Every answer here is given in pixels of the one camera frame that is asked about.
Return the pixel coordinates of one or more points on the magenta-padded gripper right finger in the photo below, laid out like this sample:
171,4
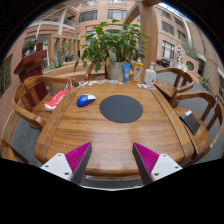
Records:
165,165

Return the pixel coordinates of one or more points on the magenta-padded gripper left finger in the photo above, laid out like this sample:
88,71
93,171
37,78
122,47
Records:
55,165

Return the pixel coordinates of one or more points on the blue and white computer mouse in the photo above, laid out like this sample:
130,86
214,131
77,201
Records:
85,100

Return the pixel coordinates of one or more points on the round black mouse pad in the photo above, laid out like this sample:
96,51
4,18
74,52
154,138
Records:
121,109

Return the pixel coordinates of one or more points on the black notebook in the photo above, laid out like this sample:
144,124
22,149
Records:
190,122

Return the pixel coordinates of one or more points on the wooden armchair with red bag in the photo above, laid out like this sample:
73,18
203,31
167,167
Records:
23,111

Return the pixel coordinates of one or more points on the red paper bag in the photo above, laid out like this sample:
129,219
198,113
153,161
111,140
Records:
55,101

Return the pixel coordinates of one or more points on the clear plastic packet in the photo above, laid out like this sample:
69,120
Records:
142,86

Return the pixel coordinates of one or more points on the small black key fob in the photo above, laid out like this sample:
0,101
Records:
76,84

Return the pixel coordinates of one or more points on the white pump bottle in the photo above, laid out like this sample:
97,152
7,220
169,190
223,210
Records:
150,77

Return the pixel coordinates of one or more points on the yellow bottle with orange cap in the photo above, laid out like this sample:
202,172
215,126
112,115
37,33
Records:
138,71

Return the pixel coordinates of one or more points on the blue sticker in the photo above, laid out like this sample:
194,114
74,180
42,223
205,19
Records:
114,81

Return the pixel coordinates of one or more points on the blue squeeze tube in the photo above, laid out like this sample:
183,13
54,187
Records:
126,73

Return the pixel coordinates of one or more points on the dark red wooden lectern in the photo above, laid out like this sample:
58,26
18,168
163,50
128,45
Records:
31,66

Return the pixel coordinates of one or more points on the green plant in white pot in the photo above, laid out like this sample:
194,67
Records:
113,46

